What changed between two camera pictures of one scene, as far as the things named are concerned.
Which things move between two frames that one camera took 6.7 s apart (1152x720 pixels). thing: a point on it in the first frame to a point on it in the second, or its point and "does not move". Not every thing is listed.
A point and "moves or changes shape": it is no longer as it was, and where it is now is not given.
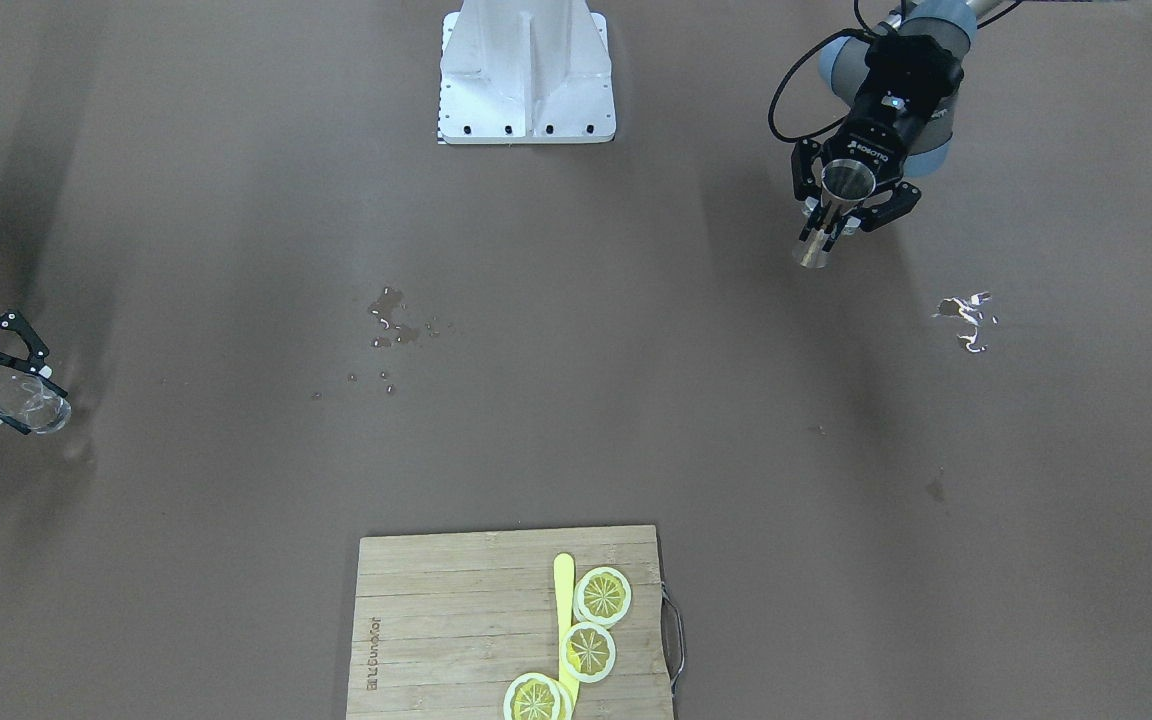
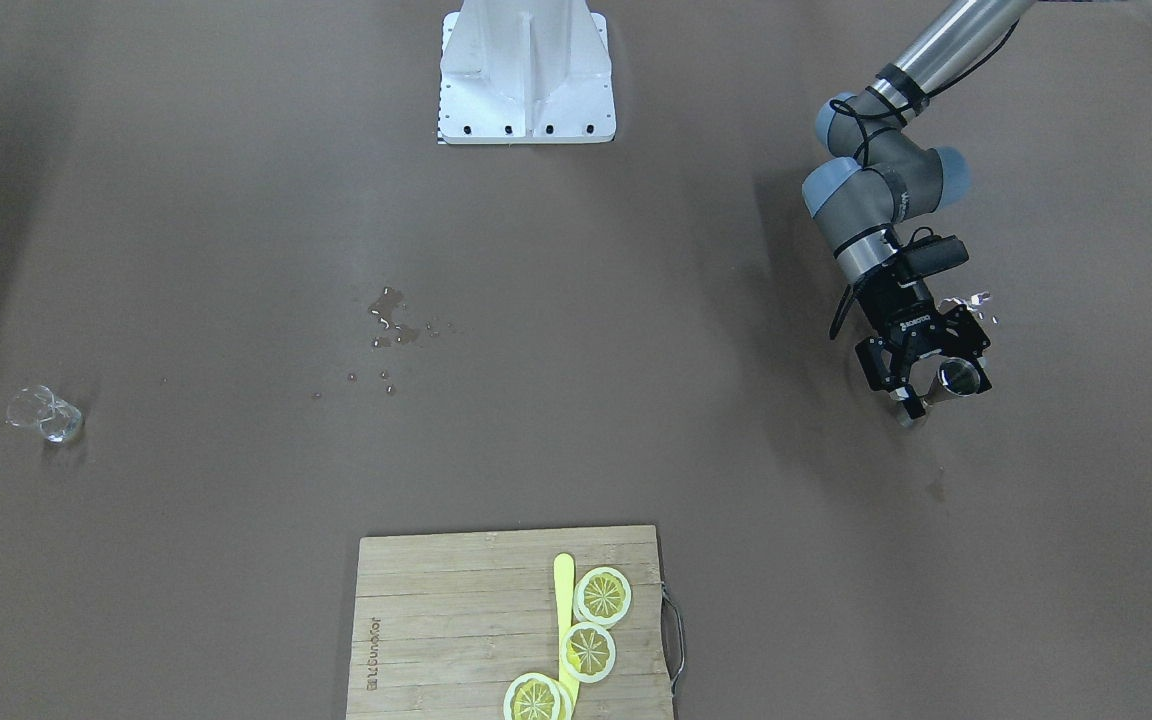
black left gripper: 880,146 to 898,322
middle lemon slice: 588,652 does not move
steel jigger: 845,184 moves or changes shape
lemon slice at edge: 535,696 does not move
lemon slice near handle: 602,596 does not move
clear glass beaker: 26,400 moves or changes shape
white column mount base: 525,71 does not move
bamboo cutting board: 443,624 does not move
